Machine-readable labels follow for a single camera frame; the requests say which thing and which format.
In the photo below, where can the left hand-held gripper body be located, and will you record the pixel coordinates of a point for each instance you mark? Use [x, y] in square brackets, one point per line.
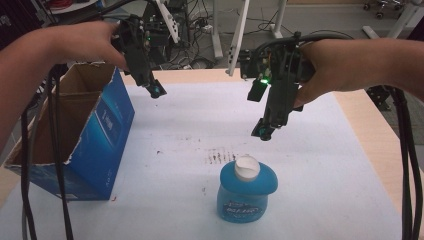
[133, 46]

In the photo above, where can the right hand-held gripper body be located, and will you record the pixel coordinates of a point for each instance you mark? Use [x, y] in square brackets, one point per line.
[280, 70]

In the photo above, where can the blue bottle with white cap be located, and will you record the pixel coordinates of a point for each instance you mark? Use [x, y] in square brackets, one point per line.
[245, 193]

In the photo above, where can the blue cardboard box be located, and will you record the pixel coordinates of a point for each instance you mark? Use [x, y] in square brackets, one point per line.
[96, 133]

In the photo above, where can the person's left hand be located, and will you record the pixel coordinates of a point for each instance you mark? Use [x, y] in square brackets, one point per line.
[90, 43]

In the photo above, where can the person's right hand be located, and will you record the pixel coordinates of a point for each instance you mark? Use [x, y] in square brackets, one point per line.
[326, 73]

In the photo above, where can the white perforated stand bar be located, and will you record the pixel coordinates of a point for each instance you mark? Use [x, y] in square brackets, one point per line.
[168, 20]

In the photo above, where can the white table mat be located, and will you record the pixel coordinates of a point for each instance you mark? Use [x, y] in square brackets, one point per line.
[216, 133]

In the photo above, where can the white desk leg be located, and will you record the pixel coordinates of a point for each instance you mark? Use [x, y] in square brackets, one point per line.
[216, 30]
[278, 20]

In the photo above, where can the white slanted stand bar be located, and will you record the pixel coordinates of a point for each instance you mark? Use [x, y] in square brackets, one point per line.
[238, 36]

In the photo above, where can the white power strip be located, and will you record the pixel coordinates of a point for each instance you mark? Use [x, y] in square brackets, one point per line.
[207, 28]

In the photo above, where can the black stand foot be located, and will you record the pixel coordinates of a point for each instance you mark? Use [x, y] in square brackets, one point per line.
[379, 96]

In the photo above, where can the office chair caster base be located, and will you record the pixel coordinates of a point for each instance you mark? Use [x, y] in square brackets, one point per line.
[383, 7]

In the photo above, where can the white desk frame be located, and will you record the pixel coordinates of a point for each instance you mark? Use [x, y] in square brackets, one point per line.
[396, 23]

